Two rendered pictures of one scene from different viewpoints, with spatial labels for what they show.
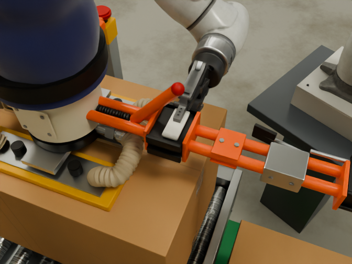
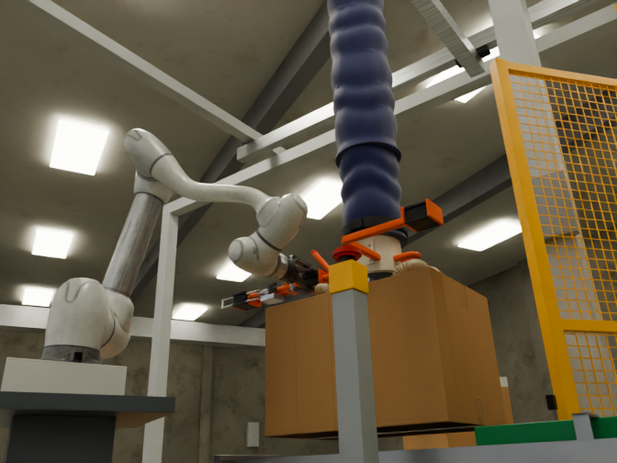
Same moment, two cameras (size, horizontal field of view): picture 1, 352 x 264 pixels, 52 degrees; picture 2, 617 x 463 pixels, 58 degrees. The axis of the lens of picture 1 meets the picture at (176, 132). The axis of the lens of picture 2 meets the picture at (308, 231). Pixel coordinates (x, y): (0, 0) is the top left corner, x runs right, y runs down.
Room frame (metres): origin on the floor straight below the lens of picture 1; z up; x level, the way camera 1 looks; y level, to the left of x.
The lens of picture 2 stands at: (2.30, 0.50, 0.55)
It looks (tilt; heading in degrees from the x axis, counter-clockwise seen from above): 24 degrees up; 196
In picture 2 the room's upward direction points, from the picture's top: 2 degrees counter-clockwise
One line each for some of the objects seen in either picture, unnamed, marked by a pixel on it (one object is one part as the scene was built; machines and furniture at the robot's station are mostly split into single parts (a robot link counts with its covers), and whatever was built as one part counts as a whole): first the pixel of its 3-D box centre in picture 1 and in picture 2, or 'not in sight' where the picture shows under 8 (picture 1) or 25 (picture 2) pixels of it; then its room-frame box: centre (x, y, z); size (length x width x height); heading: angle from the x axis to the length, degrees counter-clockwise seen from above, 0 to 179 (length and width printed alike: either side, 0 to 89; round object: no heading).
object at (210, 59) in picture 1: (202, 78); (287, 271); (0.58, -0.06, 1.19); 0.09 x 0.07 x 0.08; 159
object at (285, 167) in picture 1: (284, 166); (272, 295); (0.36, -0.19, 1.18); 0.07 x 0.07 x 0.04; 69
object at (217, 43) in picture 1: (212, 57); (274, 265); (0.65, -0.08, 1.19); 0.09 x 0.06 x 0.09; 69
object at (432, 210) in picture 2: not in sight; (421, 216); (0.88, 0.43, 1.19); 0.09 x 0.08 x 0.05; 159
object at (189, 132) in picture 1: (172, 131); (317, 282); (0.44, 0.01, 1.19); 0.10 x 0.08 x 0.06; 159
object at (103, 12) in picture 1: (101, 15); (347, 257); (1.07, 0.25, 1.02); 0.07 x 0.07 x 0.04
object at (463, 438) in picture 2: not in sight; (453, 420); (-1.22, 0.35, 0.82); 0.60 x 0.40 x 0.40; 30
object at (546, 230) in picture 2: not in sight; (548, 207); (-0.18, 0.92, 1.62); 0.20 x 0.05 x 0.30; 69
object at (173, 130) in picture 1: (176, 123); not in sight; (0.44, 0.00, 1.21); 0.07 x 0.03 x 0.01; 159
